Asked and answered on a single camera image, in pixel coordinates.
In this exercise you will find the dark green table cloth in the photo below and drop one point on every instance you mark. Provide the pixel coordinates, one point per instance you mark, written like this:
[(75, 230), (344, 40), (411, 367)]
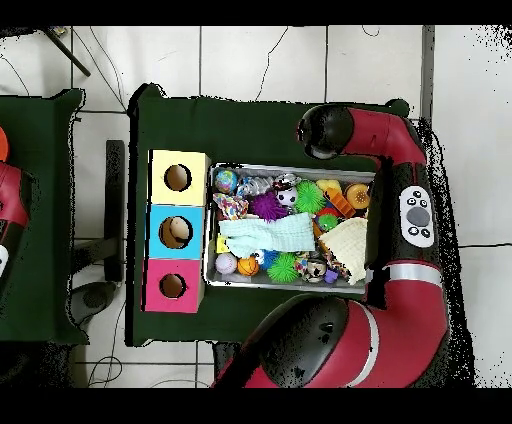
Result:
[(240, 132), (44, 240)]

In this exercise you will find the green spiky ball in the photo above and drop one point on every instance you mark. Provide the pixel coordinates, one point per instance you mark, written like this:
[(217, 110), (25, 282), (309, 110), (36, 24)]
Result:
[(310, 197)]

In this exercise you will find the cream waffle cloth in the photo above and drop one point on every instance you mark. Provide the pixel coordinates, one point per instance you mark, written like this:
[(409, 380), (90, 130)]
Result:
[(348, 248)]

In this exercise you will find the wooden box with three holes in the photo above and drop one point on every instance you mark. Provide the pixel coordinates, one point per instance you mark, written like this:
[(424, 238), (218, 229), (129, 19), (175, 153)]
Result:
[(198, 188)]

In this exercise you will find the globe print ball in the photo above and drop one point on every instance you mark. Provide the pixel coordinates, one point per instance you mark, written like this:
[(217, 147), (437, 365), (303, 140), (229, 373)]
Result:
[(226, 181)]

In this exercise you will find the grey round chair base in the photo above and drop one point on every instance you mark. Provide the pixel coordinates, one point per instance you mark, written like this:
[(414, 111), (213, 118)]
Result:
[(94, 298)]

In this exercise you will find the orange plastic block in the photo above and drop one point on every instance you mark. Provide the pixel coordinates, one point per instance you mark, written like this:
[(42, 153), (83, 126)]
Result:
[(340, 201)]

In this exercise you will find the silver toy robot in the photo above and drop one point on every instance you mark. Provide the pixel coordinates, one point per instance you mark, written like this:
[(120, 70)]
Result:
[(254, 186)]

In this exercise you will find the shallow metal mesh bin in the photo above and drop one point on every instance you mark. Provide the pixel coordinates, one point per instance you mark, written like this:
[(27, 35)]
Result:
[(256, 280)]

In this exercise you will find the mint green waffle cloth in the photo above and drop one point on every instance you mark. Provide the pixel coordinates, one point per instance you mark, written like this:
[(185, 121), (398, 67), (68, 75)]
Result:
[(272, 236)]

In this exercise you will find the black slanted rod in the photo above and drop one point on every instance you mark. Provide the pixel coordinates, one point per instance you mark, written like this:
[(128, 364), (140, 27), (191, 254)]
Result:
[(68, 54)]

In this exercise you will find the toy burger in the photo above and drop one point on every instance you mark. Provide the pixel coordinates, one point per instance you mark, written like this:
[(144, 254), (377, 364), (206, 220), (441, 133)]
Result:
[(358, 196)]

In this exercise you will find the orange disc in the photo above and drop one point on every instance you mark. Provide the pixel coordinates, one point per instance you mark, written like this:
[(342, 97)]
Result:
[(2, 146)]

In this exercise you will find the black upright panel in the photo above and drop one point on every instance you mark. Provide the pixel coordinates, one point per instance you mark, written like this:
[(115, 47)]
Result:
[(115, 200)]

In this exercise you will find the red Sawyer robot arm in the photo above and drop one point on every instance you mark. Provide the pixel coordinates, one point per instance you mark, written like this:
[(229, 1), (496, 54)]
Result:
[(400, 340)]

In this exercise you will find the white baseball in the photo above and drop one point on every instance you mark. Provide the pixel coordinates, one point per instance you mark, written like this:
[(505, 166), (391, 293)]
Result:
[(226, 263)]

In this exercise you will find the colourful heart print cloth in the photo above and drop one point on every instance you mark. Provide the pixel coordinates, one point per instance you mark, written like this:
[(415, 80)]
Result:
[(231, 206)]

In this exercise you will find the purple spiky ball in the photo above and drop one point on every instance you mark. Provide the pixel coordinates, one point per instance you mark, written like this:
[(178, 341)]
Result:
[(267, 207)]

